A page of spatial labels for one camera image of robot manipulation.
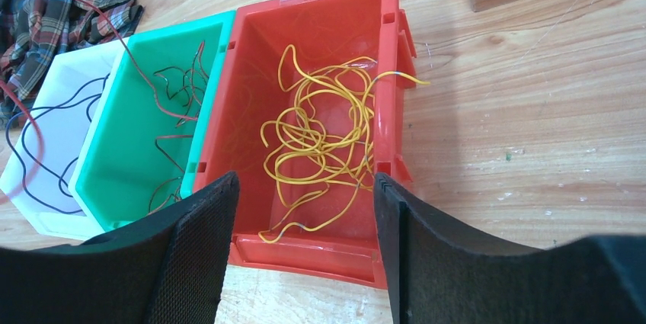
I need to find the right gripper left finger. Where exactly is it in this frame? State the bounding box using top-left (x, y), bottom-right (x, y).
top-left (1, 172), bottom-right (240, 323)

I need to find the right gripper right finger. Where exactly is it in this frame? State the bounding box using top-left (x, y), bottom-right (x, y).
top-left (374, 173), bottom-right (645, 323)

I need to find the purple cable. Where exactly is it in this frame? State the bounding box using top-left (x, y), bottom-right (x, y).
top-left (5, 74), bottom-right (111, 216)

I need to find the yellow cable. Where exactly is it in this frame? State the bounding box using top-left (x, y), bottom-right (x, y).
top-left (257, 44), bottom-right (431, 245)

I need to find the coloured cable pile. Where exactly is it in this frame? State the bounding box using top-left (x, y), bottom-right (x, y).
top-left (0, 0), bottom-right (200, 207)

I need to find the green plastic bin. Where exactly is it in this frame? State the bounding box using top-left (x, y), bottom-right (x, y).
top-left (71, 11), bottom-right (235, 231)

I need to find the white plastic bin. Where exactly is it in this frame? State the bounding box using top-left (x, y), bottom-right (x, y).
top-left (1, 41), bottom-right (123, 240)

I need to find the red plastic bin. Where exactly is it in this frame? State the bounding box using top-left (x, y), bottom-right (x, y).
top-left (194, 0), bottom-right (417, 288)

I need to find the plaid cloth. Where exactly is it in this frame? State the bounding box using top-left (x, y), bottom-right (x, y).
top-left (1, 0), bottom-right (143, 102)

